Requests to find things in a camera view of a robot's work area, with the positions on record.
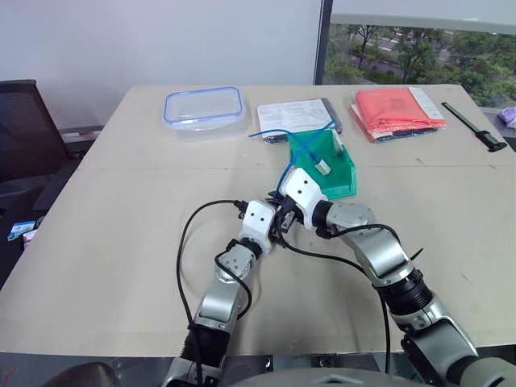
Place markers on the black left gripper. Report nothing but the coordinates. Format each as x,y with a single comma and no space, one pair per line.
275,225

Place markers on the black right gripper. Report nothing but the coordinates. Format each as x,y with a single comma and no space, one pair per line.
293,213

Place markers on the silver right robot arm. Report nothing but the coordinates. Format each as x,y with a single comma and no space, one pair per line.
379,250

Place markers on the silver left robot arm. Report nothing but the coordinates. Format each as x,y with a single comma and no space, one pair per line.
221,300

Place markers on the white coupler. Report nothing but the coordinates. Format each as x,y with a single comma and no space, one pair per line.
323,167

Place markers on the green plastic bin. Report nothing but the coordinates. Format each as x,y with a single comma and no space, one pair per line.
342,173

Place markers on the printed paper manual in bag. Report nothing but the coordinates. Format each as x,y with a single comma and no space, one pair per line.
290,115

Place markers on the clear container with blue rim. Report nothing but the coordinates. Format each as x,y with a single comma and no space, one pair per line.
203,117

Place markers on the red packet in plastic bag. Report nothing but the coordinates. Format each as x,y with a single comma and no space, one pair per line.
393,111

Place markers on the grey robot torso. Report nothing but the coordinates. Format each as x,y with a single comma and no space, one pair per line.
334,378

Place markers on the black caliper tool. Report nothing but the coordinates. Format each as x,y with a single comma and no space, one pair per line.
475,127

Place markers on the purple object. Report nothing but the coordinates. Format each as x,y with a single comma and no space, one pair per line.
508,117

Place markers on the small colourful box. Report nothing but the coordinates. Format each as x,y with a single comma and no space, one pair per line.
22,231

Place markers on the black office chair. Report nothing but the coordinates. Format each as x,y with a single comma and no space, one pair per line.
24,133

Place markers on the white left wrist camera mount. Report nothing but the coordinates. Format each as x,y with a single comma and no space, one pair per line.
258,223

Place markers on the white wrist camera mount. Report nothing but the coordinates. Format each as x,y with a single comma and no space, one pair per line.
303,189
258,223

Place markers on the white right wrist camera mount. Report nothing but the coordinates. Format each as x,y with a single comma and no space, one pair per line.
303,189

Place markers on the dark window frame post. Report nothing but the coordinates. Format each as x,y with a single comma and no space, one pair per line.
322,40

